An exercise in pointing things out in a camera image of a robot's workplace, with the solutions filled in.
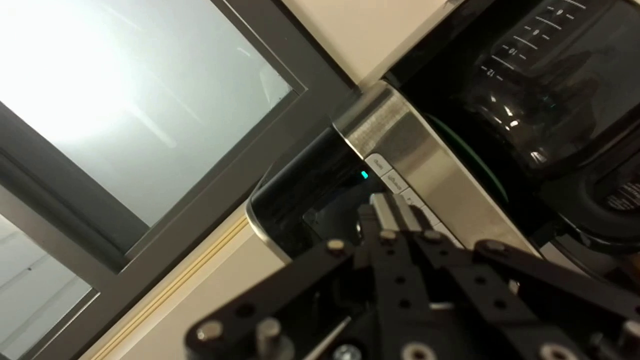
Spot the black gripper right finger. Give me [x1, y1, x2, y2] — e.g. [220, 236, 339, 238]
[387, 192, 640, 360]

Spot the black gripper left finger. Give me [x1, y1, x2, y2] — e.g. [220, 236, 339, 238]
[186, 193, 429, 360]

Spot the grey framed window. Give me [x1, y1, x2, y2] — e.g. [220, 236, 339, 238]
[0, 0, 365, 360]

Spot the glass coffee carafe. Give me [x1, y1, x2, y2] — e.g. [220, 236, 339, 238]
[461, 0, 640, 176]

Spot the black silver coffee maker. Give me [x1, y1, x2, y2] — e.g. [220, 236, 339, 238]
[246, 0, 640, 282]

